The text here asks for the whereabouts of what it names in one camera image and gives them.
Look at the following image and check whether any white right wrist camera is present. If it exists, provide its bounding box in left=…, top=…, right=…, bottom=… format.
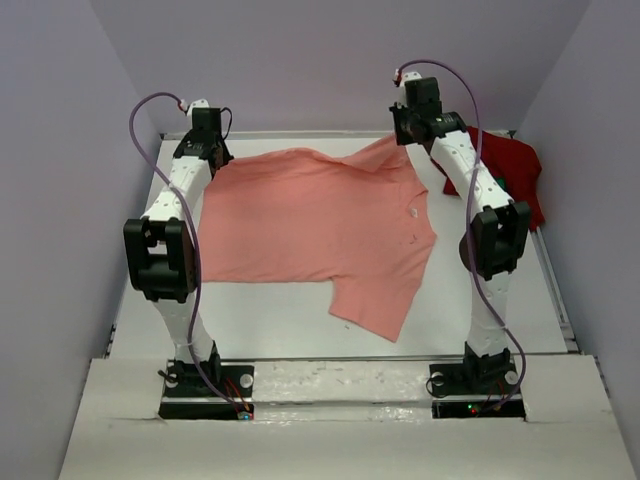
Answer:
left=393, top=70, right=422, bottom=88

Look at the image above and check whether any red t shirt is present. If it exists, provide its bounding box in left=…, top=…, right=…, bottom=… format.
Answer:
left=430, top=126, right=545, bottom=232

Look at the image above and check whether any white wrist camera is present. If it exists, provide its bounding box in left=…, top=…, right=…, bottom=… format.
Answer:
left=177, top=99, right=210, bottom=117
left=393, top=70, right=422, bottom=88

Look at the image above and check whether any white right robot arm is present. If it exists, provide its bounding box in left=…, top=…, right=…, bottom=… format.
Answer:
left=390, top=72, right=531, bottom=399

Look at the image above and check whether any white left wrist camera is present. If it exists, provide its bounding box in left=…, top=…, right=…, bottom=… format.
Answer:
left=177, top=99, right=210, bottom=117

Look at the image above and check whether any pink t shirt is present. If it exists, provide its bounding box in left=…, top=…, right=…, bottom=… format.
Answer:
left=198, top=136, right=436, bottom=341

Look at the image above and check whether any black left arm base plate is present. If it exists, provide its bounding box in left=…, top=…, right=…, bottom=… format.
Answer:
left=157, top=361, right=255, bottom=421

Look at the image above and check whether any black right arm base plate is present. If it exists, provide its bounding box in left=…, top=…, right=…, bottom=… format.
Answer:
left=425, top=363, right=526, bottom=420

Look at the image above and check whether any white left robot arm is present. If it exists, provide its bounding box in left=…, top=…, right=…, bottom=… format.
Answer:
left=123, top=99, right=233, bottom=395

